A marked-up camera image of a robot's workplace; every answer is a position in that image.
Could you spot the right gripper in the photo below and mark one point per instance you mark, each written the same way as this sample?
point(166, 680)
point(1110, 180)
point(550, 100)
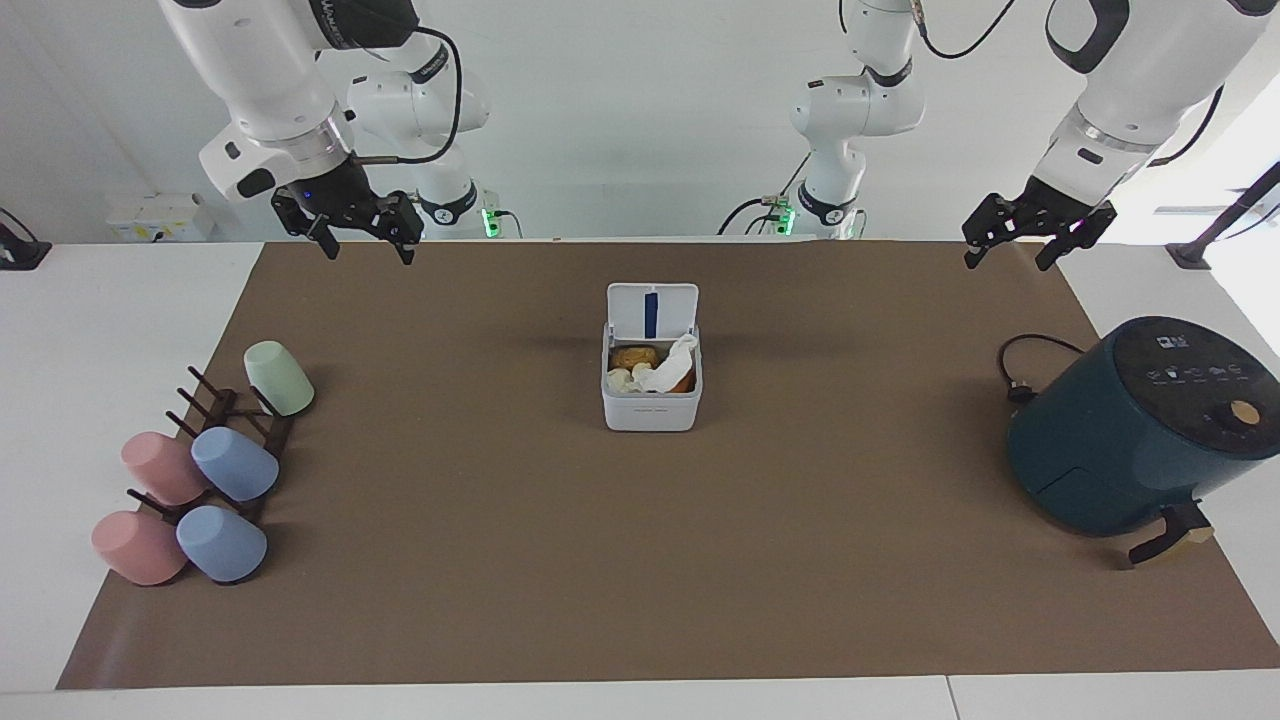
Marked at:
point(335, 190)

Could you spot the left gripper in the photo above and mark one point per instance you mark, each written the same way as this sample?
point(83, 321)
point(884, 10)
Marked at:
point(1058, 205)

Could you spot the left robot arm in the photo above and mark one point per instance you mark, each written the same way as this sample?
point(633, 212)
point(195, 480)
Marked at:
point(1140, 90)

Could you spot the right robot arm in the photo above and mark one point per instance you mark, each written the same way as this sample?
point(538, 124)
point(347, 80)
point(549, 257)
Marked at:
point(270, 70)

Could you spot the small white lidded bin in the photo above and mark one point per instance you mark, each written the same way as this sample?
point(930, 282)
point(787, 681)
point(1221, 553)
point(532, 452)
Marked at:
point(650, 410)

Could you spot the pale green cup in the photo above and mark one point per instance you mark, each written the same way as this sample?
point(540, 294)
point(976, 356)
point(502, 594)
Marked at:
point(278, 378)

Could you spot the black stand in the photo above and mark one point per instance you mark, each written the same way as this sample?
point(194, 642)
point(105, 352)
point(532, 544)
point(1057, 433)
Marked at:
point(20, 250)
point(1215, 225)

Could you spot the white box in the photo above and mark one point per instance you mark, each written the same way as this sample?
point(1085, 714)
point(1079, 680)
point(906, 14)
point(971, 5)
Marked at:
point(160, 218)

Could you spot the dark wooden cup rack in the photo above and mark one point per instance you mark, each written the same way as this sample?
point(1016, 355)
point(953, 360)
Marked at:
point(215, 405)

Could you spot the dark teal air fryer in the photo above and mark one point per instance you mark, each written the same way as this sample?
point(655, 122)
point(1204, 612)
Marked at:
point(1130, 440)

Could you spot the light blue cup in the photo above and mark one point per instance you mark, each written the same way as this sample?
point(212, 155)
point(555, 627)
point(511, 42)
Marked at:
point(236, 464)
point(222, 545)

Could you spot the small white paper wad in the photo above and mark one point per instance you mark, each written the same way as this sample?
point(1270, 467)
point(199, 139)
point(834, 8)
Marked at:
point(620, 380)

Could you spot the brown bread piece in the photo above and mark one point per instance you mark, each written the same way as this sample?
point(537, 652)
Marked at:
point(633, 357)

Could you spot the pink cup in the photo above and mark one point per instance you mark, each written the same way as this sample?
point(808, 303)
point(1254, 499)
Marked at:
point(160, 468)
point(138, 548)

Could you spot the crumpled white tissue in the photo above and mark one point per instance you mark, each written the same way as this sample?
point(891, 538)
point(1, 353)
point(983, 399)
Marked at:
point(672, 365)

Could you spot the orange brown scrap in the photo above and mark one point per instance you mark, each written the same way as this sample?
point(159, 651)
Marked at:
point(685, 382)

